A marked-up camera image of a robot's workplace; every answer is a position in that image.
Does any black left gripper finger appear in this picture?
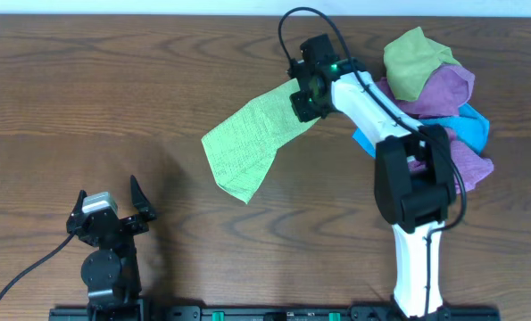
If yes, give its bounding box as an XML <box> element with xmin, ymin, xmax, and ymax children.
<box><xmin>129</xmin><ymin>175</ymin><xmax>157</xmax><ymax>221</ymax></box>
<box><xmin>66</xmin><ymin>190</ymin><xmax>87</xmax><ymax>232</ymax></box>

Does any light green microfiber cloth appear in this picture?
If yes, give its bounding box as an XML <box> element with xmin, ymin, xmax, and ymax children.
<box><xmin>202</xmin><ymin>80</ymin><xmax>316</xmax><ymax>203</ymax></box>

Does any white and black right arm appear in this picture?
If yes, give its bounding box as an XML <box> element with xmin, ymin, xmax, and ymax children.
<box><xmin>287</xmin><ymin>58</ymin><xmax>455</xmax><ymax>320</ymax></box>

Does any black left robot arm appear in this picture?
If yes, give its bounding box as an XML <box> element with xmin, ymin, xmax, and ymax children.
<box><xmin>66</xmin><ymin>176</ymin><xmax>157</xmax><ymax>320</ymax></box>

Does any olive green cloth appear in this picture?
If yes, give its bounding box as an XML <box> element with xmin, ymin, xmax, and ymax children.
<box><xmin>383</xmin><ymin>27</ymin><xmax>460</xmax><ymax>102</ymax></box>

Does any upper purple cloth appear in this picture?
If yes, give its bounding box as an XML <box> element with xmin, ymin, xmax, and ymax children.
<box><xmin>376</xmin><ymin>64</ymin><xmax>476</xmax><ymax>119</ymax></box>

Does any purple cloth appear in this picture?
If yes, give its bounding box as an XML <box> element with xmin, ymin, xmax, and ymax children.
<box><xmin>407</xmin><ymin>128</ymin><xmax>495</xmax><ymax>194</ymax></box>
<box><xmin>376</xmin><ymin>64</ymin><xmax>476</xmax><ymax>119</ymax></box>

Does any blue cloth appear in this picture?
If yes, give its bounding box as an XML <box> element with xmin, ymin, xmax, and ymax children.
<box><xmin>352</xmin><ymin>103</ymin><xmax>491</xmax><ymax>160</ymax></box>

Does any lower purple cloth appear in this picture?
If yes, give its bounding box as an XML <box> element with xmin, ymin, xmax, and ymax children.
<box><xmin>407</xmin><ymin>128</ymin><xmax>495</xmax><ymax>194</ymax></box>

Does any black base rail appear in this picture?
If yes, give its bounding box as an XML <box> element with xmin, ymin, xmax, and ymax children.
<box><xmin>48</xmin><ymin>304</ymin><xmax>502</xmax><ymax>321</ymax></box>

